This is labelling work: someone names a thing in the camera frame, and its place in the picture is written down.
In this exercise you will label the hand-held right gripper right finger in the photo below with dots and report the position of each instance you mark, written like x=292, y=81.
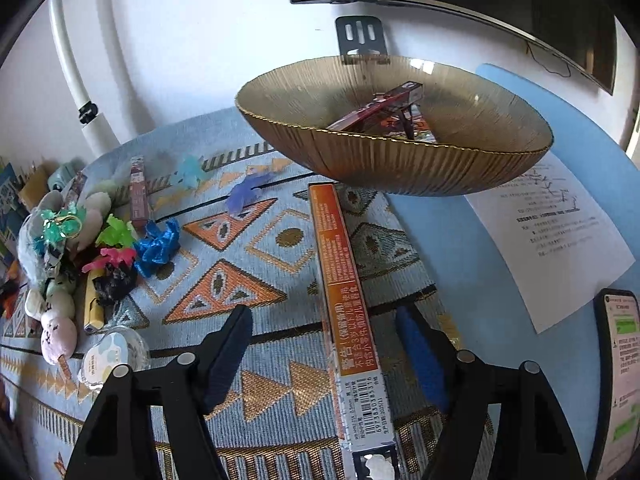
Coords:
x=422, y=360

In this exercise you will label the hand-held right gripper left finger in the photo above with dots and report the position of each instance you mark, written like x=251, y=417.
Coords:
x=229, y=360

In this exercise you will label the long orange box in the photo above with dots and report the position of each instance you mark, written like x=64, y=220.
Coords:
x=345, y=310

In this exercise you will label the amber ribbed glass bowl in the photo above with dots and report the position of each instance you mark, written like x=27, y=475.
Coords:
x=380, y=160

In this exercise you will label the blue desktop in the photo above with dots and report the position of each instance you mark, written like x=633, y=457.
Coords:
x=480, y=280

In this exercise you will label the patterned woven mat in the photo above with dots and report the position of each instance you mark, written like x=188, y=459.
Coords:
x=270, y=280

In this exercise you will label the bright blue toy dinosaur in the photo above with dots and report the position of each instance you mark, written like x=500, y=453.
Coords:
x=157, y=247

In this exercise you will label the black toy dinosaur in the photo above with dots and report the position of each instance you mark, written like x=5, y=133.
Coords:
x=116, y=285

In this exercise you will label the yellow tube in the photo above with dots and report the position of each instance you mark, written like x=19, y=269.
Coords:
x=93, y=310

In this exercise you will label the pink toy dinosaur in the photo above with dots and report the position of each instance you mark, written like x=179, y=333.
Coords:
x=112, y=257

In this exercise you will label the green toy dinosaur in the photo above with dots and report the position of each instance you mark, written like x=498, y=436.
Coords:
x=116, y=232

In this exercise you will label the printed white paper sheet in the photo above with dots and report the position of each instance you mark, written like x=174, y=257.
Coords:
x=550, y=240

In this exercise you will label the narrow red box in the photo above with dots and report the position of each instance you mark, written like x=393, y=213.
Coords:
x=139, y=195

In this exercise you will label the light blue toy dinosaur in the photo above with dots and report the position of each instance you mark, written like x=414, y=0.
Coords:
x=191, y=170

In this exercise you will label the black smartphone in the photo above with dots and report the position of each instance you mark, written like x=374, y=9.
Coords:
x=617, y=385

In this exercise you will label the colourful flat packet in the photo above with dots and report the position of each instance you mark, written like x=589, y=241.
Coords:
x=420, y=132

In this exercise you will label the dark red box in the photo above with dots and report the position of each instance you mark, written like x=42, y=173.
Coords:
x=380, y=105

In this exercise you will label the black lamp knob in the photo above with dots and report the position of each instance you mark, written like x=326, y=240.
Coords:
x=87, y=112

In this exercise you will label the white lamp pole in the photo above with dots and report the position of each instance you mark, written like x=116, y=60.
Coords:
x=75, y=70

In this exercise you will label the teal instant camera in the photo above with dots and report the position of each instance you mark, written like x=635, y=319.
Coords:
x=64, y=176

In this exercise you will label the black monitor bracket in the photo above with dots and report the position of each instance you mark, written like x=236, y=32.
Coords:
x=361, y=35

